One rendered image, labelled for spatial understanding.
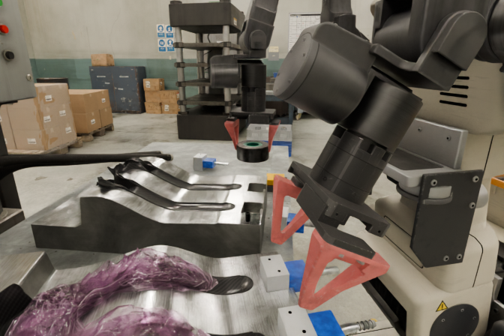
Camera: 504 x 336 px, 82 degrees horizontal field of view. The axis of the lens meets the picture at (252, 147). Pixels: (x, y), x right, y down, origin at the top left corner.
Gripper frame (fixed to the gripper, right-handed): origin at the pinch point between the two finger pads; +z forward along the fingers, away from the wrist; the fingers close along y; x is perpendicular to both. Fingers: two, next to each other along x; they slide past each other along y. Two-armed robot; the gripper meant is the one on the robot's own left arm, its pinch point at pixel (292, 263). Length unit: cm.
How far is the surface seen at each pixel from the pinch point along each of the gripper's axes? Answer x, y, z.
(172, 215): -8.5, -33.1, 17.1
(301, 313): 8.1, -4.3, 8.7
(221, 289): 0.8, -13.7, 15.9
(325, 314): 11.8, -4.7, 8.3
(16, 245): -36, -41, 40
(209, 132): 46, -428, 74
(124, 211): -17.8, -32.9, 19.4
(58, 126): -142, -388, 140
